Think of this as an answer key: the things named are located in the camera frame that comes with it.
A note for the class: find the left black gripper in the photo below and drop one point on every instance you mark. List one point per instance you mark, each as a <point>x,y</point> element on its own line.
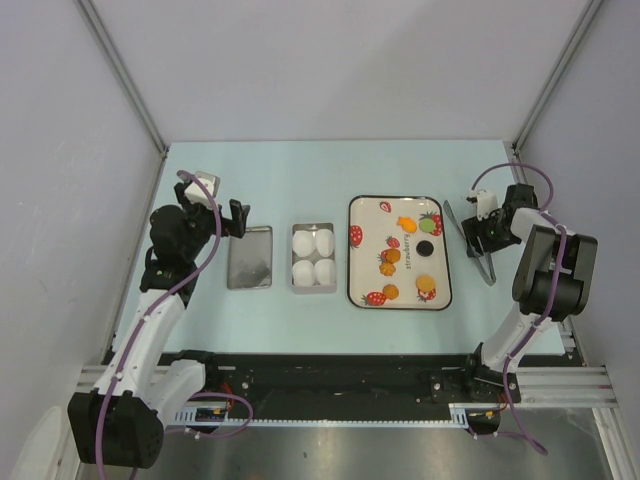
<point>232,227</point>

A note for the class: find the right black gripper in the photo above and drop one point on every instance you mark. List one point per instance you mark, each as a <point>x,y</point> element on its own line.
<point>474,228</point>

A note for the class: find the metal tongs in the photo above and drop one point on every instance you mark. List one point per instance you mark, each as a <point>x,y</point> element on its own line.
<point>484,264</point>

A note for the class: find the black round cookie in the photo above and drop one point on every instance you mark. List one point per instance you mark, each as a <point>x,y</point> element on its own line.
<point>425,248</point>

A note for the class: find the tan round cookie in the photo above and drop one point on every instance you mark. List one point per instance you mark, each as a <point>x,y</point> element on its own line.
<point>425,283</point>

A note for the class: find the brown ridged cookie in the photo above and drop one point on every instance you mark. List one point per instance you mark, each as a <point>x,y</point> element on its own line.
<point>390,291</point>

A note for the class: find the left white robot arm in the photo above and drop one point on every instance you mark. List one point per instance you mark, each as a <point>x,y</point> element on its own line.
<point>122,420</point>

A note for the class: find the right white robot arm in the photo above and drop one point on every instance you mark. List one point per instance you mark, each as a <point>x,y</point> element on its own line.
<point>552,281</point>

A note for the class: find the silver tin lid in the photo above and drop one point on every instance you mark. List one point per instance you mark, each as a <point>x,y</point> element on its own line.
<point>250,260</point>

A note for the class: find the green round cookie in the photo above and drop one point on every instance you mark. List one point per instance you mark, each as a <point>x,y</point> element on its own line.
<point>427,225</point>

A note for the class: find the orange fish cookie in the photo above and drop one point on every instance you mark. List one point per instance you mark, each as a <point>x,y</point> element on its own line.
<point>407,224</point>

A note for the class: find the white paper cup back-left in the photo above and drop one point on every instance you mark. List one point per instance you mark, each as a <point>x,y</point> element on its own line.
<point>303,243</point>

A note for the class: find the strawberry pattern tray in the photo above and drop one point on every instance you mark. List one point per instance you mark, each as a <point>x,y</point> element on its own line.
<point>372,229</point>

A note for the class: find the brown round cookie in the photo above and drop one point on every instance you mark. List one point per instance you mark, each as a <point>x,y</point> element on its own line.
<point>392,255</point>

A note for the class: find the silver tin box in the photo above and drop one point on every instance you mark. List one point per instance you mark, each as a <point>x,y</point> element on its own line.
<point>314,257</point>

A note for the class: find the white paper cup front-left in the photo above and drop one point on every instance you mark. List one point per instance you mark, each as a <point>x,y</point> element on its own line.
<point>303,274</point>

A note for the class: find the orange flower cookie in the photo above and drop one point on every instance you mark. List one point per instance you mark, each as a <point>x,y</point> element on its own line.
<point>387,269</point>

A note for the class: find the white paper cup back-right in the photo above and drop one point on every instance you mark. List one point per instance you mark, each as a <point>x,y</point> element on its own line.
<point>325,242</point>

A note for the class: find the white paper cup front-right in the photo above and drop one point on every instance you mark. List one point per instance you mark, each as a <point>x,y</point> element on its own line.
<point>325,272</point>

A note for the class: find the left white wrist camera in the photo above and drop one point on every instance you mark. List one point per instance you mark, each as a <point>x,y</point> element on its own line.
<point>203,190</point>

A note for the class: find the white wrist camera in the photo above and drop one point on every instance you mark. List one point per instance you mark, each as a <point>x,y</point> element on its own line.
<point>485,202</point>
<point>203,190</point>

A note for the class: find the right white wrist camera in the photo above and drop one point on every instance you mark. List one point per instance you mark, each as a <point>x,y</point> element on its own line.
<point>485,202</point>

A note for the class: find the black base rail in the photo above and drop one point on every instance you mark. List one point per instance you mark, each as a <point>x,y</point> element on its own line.
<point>299,389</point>

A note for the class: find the aluminium frame post left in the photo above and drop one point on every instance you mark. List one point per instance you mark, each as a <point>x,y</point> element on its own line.
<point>110,51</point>

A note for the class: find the aluminium frame post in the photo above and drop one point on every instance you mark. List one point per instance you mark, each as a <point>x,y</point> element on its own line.
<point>567,55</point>
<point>110,51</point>

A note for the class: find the aluminium frame post right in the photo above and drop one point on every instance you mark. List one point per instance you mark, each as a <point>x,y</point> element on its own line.
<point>567,55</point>

